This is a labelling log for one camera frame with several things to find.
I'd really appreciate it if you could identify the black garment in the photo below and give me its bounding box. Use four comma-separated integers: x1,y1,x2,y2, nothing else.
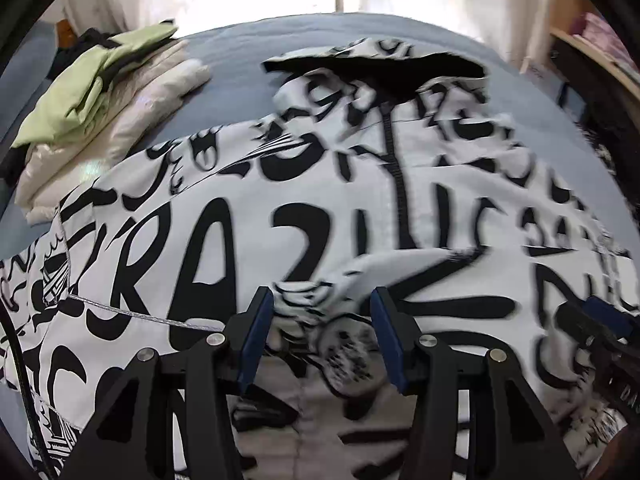
47,27,123,81

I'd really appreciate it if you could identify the black cable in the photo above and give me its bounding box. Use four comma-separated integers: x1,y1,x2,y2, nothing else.
0,307,57,480

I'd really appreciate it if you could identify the white puffer jacket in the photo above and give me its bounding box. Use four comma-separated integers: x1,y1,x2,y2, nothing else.
15,40,213,226

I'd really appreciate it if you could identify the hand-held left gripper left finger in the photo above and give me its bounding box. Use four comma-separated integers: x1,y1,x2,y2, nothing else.
60,287,276,480

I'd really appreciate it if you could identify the light green garment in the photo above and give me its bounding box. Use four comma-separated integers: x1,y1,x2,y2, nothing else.
11,22,180,150

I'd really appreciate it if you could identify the wooden shelf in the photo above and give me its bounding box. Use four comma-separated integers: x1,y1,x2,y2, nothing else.
547,0,640,111

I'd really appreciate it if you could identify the pink item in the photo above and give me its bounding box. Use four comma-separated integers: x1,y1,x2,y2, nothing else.
572,12,632,67

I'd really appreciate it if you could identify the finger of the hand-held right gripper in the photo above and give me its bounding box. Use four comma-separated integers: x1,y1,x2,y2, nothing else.
552,295,640,348

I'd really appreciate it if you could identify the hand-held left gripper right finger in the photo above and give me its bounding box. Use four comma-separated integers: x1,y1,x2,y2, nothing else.
371,286,582,480

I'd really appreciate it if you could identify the black and white printed jacket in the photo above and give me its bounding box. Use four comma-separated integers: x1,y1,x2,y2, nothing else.
0,35,640,480

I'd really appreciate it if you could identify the wooden headboard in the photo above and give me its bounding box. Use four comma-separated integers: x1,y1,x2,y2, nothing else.
54,19,77,50

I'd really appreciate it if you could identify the blue bed blanket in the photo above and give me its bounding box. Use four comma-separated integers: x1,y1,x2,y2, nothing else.
0,10,608,466

